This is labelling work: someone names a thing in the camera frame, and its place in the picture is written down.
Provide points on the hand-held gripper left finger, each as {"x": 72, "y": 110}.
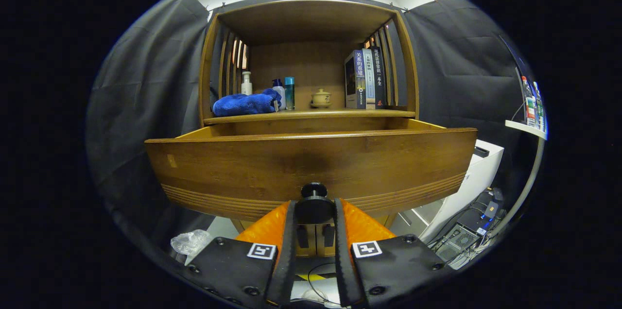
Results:
{"x": 287, "y": 250}

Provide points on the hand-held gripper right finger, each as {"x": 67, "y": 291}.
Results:
{"x": 342, "y": 260}

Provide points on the wooden drawer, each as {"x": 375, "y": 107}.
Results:
{"x": 291, "y": 163}

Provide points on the blue towel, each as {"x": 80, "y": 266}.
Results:
{"x": 243, "y": 104}

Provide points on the wooden countertop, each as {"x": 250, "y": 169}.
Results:
{"x": 340, "y": 113}

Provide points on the wooden cabinet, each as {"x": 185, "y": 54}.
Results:
{"x": 301, "y": 71}

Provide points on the yellow black floor tape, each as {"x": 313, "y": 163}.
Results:
{"x": 316, "y": 277}

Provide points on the crumpled clear plastic bag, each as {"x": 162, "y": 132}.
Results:
{"x": 189, "y": 242}

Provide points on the small grey computer box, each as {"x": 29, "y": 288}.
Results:
{"x": 459, "y": 240}

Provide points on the clear bottle teal cap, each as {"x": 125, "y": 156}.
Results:
{"x": 289, "y": 95}

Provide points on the beige lidded tea cup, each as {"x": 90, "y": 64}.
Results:
{"x": 321, "y": 98}

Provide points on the black electronic device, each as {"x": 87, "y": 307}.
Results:
{"x": 491, "y": 207}

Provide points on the white bottle blue cap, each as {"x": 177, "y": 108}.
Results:
{"x": 280, "y": 93}

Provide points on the white pump bottle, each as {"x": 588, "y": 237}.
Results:
{"x": 247, "y": 88}

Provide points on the blue spine book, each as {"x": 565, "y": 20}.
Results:
{"x": 358, "y": 76}

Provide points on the white spine book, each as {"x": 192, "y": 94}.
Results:
{"x": 369, "y": 76}

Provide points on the black spine book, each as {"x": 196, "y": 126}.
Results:
{"x": 378, "y": 76}

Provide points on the black backdrop cloth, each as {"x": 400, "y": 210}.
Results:
{"x": 141, "y": 105}

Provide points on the white side table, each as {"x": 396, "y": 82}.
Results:
{"x": 525, "y": 128}

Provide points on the clear bottle red cap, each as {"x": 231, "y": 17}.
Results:
{"x": 529, "y": 105}

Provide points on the clear plastic bottle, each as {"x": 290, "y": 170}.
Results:
{"x": 538, "y": 107}

